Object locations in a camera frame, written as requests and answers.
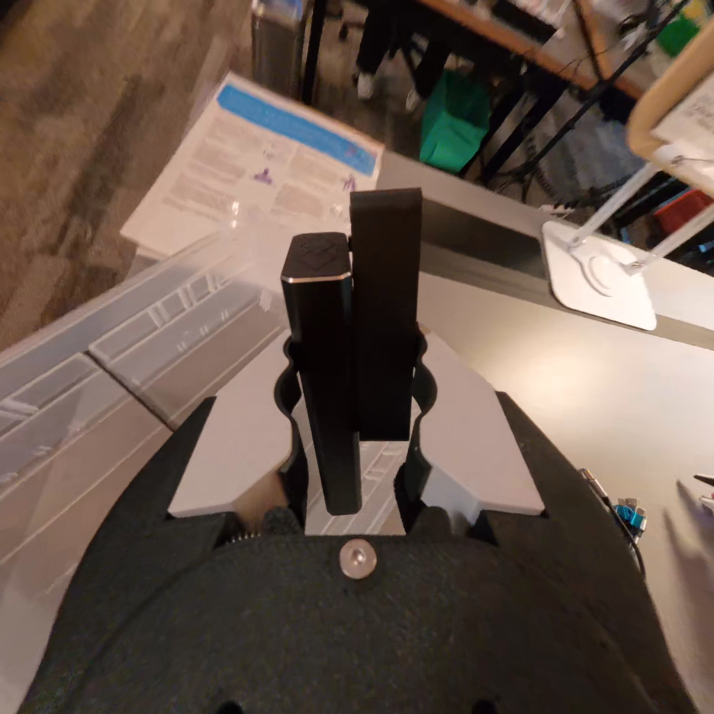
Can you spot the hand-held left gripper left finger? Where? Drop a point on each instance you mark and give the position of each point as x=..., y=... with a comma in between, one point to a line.
x=234, y=446

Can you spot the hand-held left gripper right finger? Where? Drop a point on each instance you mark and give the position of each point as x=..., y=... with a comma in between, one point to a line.
x=474, y=446

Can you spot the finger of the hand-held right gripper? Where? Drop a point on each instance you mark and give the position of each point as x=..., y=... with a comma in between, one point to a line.
x=707, y=496

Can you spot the black power bank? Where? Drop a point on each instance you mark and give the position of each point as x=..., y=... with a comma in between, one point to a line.
x=323, y=362

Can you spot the black rectangular block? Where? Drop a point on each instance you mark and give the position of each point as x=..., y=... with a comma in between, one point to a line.
x=385, y=307

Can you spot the clear plastic storage box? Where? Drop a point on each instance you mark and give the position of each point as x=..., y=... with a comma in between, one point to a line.
x=44, y=435
x=167, y=334

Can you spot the white lamp base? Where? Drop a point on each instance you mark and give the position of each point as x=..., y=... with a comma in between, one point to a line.
x=602, y=279

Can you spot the printed poster sheet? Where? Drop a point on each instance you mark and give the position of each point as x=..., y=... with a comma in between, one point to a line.
x=234, y=162

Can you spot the red box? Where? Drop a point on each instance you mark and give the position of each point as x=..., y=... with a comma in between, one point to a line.
x=686, y=209

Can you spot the green bin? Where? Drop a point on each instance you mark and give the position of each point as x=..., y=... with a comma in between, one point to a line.
x=454, y=122

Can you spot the beige framed board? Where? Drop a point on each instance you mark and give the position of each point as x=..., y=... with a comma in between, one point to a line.
x=683, y=111

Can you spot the metal trash can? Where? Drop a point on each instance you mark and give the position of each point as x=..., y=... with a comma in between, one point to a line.
x=276, y=50

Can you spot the wooden edged desk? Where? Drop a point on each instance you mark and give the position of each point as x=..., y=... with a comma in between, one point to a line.
x=563, y=47

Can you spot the green container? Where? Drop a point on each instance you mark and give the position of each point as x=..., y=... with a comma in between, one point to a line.
x=680, y=33

